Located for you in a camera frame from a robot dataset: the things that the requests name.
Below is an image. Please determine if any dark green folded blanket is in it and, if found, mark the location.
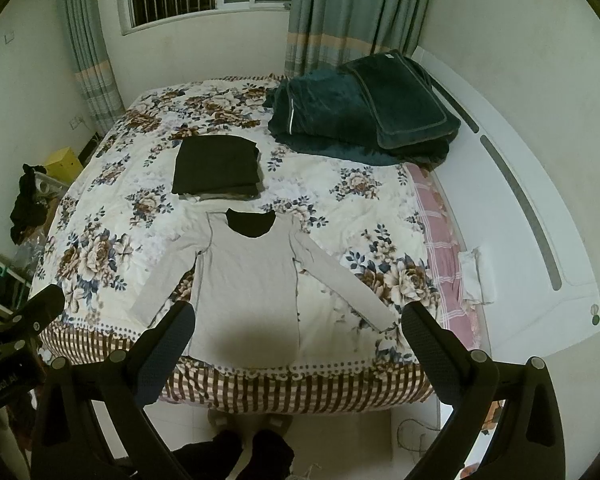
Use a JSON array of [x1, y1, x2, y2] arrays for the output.
[[264, 70, 455, 167]]

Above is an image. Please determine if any grey green curtain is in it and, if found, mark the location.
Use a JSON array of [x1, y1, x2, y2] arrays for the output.
[[58, 0, 124, 134], [285, 0, 429, 78]]

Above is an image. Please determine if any black cable on floor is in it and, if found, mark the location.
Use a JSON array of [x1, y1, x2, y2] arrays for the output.
[[395, 416, 441, 458]]

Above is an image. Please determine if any floral bed quilt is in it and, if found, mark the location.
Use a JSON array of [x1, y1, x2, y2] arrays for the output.
[[32, 78, 443, 414]]

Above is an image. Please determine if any yellow box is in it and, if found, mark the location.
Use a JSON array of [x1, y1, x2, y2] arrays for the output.
[[43, 146, 83, 184]]

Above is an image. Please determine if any white wall socket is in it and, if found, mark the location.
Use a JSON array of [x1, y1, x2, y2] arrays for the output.
[[69, 116, 84, 129]]

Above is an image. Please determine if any folded black clothes stack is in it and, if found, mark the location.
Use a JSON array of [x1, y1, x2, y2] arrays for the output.
[[172, 136, 261, 198]]

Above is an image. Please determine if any white folded cloth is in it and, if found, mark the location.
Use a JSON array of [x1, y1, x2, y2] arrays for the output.
[[458, 246, 496, 306]]

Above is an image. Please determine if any left grey green curtain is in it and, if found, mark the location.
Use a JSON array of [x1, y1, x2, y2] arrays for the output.
[[58, 0, 124, 134]]

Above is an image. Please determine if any white bed headboard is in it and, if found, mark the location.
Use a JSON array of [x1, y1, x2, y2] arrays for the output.
[[414, 48, 600, 362]]

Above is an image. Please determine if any beige long sleeve shirt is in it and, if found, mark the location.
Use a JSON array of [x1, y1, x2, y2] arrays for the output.
[[131, 209, 396, 370]]

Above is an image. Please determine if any right grey green curtain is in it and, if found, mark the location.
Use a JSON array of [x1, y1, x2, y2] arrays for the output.
[[285, 0, 429, 78]]

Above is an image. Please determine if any dark green pillow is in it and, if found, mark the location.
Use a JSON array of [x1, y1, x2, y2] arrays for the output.
[[339, 50, 460, 157]]

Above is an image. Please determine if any pink checked bed sheet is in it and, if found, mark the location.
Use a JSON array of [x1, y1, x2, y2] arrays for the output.
[[404, 162, 481, 349]]

